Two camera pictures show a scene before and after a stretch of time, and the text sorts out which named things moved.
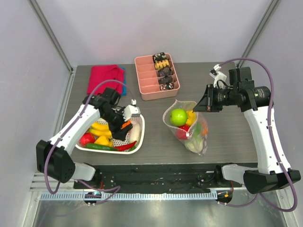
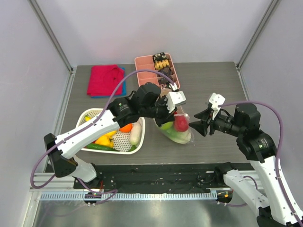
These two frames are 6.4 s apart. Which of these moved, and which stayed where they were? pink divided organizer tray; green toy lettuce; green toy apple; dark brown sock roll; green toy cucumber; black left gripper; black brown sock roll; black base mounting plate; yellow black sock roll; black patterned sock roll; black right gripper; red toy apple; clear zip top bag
Moved: black right gripper; green toy lettuce; green toy apple; black left gripper; clear zip top bag; red toy apple
Stayed: green toy cucumber; pink divided organizer tray; black brown sock roll; yellow black sock roll; dark brown sock roll; black base mounting plate; black patterned sock roll
